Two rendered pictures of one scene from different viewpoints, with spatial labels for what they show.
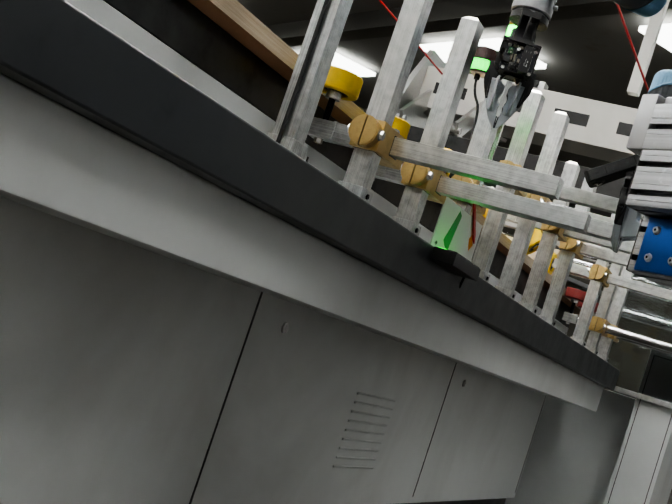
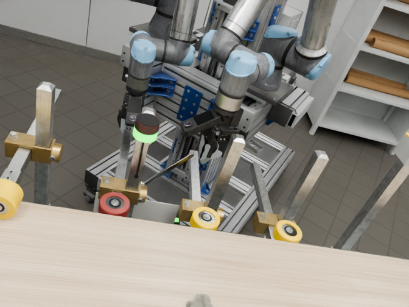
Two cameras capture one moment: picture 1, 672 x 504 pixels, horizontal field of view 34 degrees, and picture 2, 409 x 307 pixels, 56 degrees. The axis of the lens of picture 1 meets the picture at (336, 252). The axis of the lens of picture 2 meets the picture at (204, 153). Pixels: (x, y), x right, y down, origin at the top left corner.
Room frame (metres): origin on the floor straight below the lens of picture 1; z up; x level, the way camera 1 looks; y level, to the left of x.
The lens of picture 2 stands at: (2.56, 0.53, 1.64)
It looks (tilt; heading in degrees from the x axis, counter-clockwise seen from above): 35 degrees down; 230
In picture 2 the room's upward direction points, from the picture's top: 19 degrees clockwise
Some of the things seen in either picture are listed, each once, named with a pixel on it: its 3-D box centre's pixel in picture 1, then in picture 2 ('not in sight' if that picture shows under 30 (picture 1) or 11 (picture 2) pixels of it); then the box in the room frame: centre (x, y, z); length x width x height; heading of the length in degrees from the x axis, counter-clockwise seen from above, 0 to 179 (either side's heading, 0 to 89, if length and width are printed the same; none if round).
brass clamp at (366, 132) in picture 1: (377, 141); (274, 225); (1.73, -0.01, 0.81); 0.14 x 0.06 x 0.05; 155
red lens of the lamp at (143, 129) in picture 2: (486, 56); (147, 123); (2.18, -0.16, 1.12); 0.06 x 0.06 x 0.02
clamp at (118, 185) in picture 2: (467, 193); (123, 191); (2.18, -0.21, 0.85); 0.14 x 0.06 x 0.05; 155
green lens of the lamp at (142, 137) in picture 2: (482, 68); (145, 131); (2.18, -0.16, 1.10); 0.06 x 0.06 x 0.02
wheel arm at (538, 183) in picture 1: (428, 157); (264, 205); (1.71, -0.09, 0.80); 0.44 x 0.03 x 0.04; 65
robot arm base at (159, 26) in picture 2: not in sight; (167, 22); (1.78, -0.95, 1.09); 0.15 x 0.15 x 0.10
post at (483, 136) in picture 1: (473, 166); (133, 179); (2.16, -0.21, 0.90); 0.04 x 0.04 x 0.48; 65
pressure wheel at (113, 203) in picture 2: not in sight; (112, 215); (2.25, -0.12, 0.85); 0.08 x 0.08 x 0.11
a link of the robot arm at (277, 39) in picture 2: not in sight; (279, 44); (1.51, -0.53, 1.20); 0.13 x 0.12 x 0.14; 114
